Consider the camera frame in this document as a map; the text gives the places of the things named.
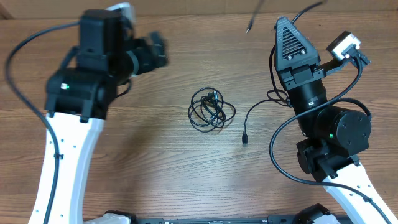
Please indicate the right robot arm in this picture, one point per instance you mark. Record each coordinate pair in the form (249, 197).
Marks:
(333, 136)

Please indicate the cardboard wall panel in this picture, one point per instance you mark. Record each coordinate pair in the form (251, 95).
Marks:
(63, 9)

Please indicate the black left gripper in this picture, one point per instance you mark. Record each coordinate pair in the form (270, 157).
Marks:
(158, 47)

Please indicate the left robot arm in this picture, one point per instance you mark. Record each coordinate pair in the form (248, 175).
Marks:
(79, 94)

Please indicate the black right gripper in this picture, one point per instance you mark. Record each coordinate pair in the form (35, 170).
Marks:
(293, 58)

